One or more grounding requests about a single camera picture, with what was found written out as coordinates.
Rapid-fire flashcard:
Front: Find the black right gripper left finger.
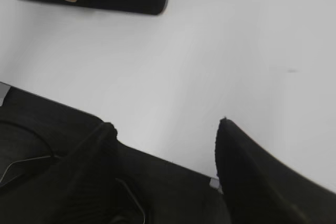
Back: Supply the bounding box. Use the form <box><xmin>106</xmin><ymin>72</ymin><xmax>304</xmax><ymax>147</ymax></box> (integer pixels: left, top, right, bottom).
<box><xmin>1</xmin><ymin>123</ymin><xmax>147</xmax><ymax>223</ymax></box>

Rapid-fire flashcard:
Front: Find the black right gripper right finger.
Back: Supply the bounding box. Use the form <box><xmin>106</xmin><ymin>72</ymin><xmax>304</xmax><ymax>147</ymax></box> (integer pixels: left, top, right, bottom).
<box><xmin>215</xmin><ymin>118</ymin><xmax>335</xmax><ymax>223</ymax></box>

